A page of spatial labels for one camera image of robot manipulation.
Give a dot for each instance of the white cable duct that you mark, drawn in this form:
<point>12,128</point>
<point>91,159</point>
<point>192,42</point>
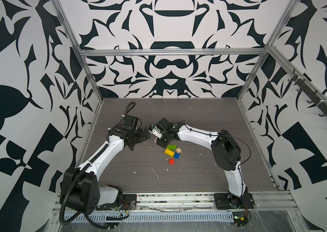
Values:
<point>135,217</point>

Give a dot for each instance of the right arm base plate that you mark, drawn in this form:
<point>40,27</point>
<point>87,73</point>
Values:
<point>225,201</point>

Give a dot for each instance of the green wood block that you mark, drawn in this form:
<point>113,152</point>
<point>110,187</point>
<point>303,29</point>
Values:
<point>172,147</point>

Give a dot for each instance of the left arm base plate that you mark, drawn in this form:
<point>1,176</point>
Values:
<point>123,202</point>

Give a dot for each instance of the yellow wood block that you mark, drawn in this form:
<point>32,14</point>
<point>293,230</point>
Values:
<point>170,153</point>

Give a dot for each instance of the small green circuit board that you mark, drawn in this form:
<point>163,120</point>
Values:
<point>241,218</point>

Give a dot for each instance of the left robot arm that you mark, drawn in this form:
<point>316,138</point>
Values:
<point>80,190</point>

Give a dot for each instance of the blue wood cube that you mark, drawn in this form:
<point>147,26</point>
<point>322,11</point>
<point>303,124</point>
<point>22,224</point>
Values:
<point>176,155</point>

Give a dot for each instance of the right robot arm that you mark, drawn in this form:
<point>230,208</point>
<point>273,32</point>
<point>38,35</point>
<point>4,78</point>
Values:
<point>226,153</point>

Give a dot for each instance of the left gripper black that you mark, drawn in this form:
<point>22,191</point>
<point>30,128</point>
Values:
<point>142,136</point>

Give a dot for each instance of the black hook rail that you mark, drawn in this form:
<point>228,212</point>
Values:
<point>315,96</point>

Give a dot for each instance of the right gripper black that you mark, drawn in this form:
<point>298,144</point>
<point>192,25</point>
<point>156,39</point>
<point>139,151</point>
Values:
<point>159,142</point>

